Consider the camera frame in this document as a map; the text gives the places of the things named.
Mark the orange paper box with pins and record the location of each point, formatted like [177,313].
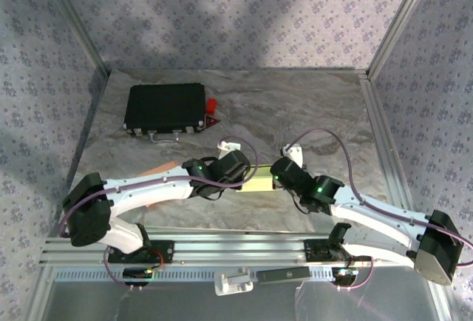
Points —
[162,168]

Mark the green paper box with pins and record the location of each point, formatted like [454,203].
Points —
[258,180]

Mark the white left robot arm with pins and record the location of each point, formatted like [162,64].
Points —
[148,193]

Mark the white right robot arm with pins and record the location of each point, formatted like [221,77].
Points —
[369,210]

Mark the red warning triangle sticker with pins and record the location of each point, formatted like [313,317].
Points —
[212,122]

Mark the black ribbed carrying case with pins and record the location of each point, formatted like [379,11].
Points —
[162,106]

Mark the dark rectangular bar device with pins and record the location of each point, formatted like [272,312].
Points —
[284,274]

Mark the small right controller board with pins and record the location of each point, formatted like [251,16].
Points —
[345,278]

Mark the small controller board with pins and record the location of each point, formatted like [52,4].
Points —
[135,273]
[345,278]

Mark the small left controller board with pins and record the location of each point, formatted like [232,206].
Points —
[135,273]

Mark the grey metal base panel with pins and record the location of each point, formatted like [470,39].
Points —
[184,302]

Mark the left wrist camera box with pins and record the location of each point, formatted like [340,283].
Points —
[234,167]

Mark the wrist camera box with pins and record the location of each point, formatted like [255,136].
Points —
[234,167]
[292,173]

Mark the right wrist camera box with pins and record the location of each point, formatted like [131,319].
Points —
[292,173]

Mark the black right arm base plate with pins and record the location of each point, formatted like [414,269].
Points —
[314,252]

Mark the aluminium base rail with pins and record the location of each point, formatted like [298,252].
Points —
[240,250]

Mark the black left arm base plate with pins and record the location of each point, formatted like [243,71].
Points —
[166,252]

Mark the aluminium side rail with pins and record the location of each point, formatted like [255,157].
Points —
[374,106]

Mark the white plastic bracket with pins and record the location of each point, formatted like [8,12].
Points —
[231,284]

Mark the aluminium frame post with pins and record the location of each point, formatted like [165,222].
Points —
[399,21]

